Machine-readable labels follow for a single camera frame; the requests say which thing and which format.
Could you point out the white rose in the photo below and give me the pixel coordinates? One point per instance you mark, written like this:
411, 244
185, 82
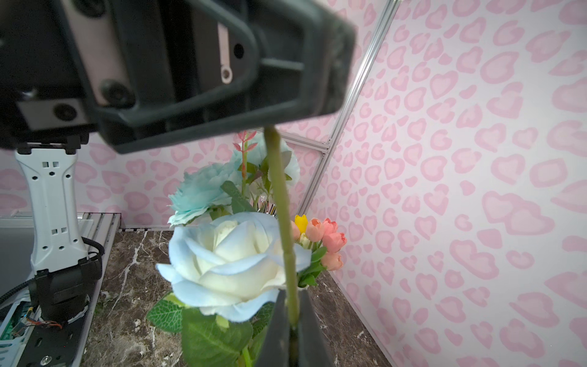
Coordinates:
230, 267

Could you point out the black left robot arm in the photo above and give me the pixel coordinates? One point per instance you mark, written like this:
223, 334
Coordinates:
65, 273

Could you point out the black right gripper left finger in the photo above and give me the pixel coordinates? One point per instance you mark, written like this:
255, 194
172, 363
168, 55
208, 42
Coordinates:
276, 346

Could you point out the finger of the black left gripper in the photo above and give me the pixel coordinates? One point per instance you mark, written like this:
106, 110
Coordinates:
238, 64

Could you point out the salmon pink rose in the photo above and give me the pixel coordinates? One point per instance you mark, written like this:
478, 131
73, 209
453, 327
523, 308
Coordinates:
276, 172

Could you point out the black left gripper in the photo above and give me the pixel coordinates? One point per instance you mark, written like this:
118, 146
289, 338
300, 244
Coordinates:
46, 94

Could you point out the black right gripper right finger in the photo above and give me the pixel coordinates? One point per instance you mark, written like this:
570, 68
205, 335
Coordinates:
312, 348

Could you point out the tulip bunch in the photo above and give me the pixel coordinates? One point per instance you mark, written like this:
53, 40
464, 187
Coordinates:
325, 241

